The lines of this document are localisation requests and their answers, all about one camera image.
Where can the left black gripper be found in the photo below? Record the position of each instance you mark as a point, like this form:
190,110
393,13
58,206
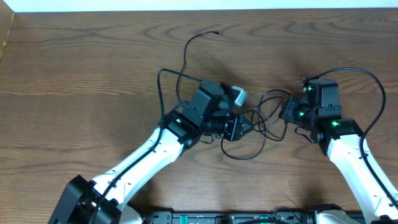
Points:
236,135

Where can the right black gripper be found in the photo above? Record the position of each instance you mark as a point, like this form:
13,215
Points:
288,108

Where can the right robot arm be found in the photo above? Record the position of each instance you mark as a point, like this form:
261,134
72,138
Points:
342,141

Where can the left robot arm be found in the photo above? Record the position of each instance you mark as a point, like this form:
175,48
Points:
104,198

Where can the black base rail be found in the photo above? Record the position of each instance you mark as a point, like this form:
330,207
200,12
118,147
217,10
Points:
282,214

